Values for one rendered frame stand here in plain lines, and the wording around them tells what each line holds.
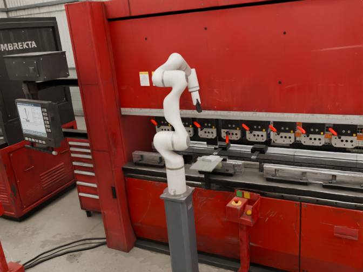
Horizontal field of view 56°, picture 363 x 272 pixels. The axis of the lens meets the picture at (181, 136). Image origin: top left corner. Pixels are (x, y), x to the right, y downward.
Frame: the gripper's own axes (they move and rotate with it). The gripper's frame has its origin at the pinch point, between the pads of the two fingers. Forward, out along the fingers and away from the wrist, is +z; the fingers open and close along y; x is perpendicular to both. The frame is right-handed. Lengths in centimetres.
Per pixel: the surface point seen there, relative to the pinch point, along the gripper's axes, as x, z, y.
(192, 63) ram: 4.6, -35.1, -9.8
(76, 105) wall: -247, -18, -662
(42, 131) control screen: -122, -13, -15
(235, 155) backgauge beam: 25, 50, -33
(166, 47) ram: -11, -53, -19
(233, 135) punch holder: 21.6, 25.5, -1.5
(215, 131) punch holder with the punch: 9.8, 20.5, -9.5
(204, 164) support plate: -6.0, 42.8, -2.6
